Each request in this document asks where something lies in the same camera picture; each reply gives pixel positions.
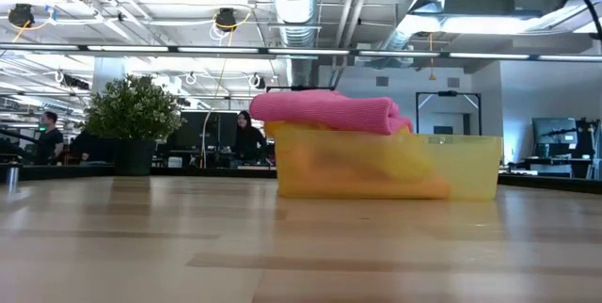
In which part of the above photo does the black ceiling cable reel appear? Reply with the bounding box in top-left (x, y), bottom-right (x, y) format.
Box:
top-left (8, 4), bottom-right (35, 29)
top-left (214, 7), bottom-right (238, 32)

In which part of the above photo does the pink microfiber towel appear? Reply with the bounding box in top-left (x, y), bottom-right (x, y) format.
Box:
top-left (248, 88), bottom-right (415, 136)

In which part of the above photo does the round silver air duct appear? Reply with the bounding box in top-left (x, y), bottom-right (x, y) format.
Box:
top-left (268, 0), bottom-right (325, 88)

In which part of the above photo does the yellow translucent plastic bin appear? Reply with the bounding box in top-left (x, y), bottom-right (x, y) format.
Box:
top-left (273, 123), bottom-right (503, 200)

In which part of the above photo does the silver metal post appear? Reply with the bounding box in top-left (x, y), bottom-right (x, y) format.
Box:
top-left (7, 164), bottom-right (20, 195)

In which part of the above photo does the green potted plant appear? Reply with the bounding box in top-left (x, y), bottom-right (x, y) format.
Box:
top-left (83, 75), bottom-right (183, 176)

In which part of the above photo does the black metal station frame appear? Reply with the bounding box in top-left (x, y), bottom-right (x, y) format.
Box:
top-left (265, 85), bottom-right (336, 93)
top-left (415, 89), bottom-right (483, 137)

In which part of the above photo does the yellow microfiber towel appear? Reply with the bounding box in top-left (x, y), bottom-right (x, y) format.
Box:
top-left (262, 120), bottom-right (436, 182)

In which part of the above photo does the black aluminium table frame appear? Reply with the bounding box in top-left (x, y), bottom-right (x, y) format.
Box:
top-left (0, 165), bottom-right (602, 195)

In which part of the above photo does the person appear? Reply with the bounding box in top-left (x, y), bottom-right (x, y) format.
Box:
top-left (233, 109), bottom-right (269, 163)
top-left (69, 128), bottom-right (117, 164)
top-left (36, 111), bottom-right (66, 166)

